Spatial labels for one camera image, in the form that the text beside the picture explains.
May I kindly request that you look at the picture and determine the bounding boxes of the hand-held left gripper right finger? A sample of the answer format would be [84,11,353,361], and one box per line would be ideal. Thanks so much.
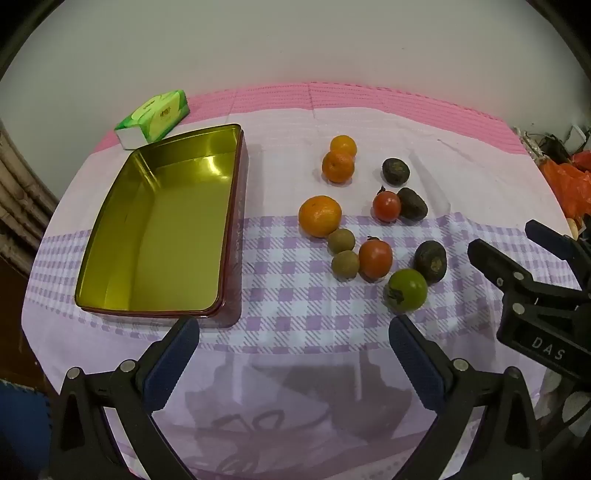
[389,314,543,480]

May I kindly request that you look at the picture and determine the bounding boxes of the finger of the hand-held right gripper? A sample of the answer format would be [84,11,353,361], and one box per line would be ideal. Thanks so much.
[468,239,542,302]
[525,220,591,291]

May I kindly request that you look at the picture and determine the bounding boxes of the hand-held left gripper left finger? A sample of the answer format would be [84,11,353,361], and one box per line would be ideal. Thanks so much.
[48,316,201,480]

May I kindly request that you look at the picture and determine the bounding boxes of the green tomato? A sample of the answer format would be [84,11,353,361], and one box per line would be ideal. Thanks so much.
[384,268,428,311]

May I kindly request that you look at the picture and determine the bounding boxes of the dark avocado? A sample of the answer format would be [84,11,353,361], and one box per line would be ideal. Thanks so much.
[397,187,428,221]
[382,158,410,186]

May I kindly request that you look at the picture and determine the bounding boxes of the red tomato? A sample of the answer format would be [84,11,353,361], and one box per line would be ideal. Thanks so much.
[372,186,402,223]
[359,237,393,280]

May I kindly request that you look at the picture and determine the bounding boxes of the small brown longan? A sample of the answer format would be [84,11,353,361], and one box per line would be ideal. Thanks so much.
[331,250,360,280]
[328,229,356,255]

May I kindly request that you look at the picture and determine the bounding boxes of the gold metal tin box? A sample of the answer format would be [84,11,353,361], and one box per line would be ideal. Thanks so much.
[75,123,250,329]

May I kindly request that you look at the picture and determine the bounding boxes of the large orange mandarin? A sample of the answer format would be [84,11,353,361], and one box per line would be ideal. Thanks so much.
[298,196,343,239]

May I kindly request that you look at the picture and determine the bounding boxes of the small orange mandarin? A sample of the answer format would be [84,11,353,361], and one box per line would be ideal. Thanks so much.
[322,151,355,184]
[329,135,358,158]

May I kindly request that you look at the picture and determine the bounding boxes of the orange plastic bag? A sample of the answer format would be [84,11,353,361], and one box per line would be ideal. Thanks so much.
[540,151,591,222]

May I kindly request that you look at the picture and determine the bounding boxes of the pink and purple checked tablecloth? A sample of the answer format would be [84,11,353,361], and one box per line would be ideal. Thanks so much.
[21,82,578,480]

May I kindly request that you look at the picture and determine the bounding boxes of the blue foam floor mat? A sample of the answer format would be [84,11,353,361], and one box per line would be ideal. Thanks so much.
[0,378,51,480]

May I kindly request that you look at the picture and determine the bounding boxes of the beige patterned curtain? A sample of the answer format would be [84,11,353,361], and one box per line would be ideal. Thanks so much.
[0,120,58,278]

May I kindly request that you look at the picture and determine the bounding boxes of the green tissue pack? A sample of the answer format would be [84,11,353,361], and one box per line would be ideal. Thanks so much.
[114,89,191,151]

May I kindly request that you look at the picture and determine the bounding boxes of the tangle of cables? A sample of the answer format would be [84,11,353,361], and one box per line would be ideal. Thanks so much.
[513,124,591,162]

